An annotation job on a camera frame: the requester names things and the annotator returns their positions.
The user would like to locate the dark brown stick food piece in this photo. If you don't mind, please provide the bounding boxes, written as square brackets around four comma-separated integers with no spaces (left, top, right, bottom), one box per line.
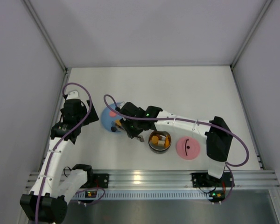
[111,126,117,133]

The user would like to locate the pink round lid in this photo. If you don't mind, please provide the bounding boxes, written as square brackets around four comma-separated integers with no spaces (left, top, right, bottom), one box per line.
[175,137,200,160]

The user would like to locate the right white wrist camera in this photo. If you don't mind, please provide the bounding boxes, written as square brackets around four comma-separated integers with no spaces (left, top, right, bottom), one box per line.
[115,101,126,112]

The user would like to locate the pink round food piece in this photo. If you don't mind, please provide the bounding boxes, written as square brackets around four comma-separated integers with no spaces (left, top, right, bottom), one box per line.
[109,111,117,117]

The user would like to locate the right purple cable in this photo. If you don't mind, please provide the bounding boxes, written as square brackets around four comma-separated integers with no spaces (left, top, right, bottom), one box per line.
[103,94,250,206]

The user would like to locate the left aluminium frame post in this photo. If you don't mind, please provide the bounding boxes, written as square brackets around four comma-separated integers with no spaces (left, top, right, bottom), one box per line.
[22,0,68,73]

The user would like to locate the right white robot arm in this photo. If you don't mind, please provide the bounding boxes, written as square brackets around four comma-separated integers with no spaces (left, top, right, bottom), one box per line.
[115,102,233,179]

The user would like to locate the purple cable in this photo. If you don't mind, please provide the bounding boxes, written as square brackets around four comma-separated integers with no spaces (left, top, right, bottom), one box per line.
[35,83,105,224]
[103,94,250,206]

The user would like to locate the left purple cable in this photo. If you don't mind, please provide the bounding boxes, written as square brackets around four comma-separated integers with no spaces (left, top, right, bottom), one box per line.
[35,83,105,224]

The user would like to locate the orange round food piece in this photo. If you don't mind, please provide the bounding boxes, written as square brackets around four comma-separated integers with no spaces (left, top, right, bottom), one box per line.
[151,136,159,145]

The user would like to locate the blue plastic plate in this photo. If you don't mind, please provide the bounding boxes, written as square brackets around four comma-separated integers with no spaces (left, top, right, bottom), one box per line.
[100,107,122,133]

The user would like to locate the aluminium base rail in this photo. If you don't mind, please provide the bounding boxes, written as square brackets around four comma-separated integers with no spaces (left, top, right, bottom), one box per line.
[94,170,280,190]

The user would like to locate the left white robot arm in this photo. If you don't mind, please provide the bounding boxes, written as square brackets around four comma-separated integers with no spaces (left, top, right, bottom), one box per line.
[20,98,98,224]

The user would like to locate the right aluminium frame post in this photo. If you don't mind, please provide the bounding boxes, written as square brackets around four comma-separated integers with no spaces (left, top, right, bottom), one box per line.
[230,0,274,71]

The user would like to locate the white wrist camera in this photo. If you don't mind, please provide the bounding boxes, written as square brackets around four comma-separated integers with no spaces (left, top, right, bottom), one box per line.
[115,101,126,112]
[66,90,80,100]

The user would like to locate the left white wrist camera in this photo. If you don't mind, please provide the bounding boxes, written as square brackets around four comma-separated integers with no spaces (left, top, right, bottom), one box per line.
[66,90,80,100]

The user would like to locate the metal tongs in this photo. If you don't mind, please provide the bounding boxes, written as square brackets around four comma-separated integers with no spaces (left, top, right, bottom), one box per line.
[111,122,145,142]

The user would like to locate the round steel lunch box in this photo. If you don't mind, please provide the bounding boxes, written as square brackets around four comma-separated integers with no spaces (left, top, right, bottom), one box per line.
[148,131,171,154]

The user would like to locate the aluminium frame post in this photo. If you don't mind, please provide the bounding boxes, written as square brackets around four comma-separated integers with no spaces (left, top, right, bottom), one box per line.
[22,0,68,73]
[230,0,274,71]

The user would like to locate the beige cube food piece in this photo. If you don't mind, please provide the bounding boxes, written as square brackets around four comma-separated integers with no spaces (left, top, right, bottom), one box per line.
[158,140,166,147]

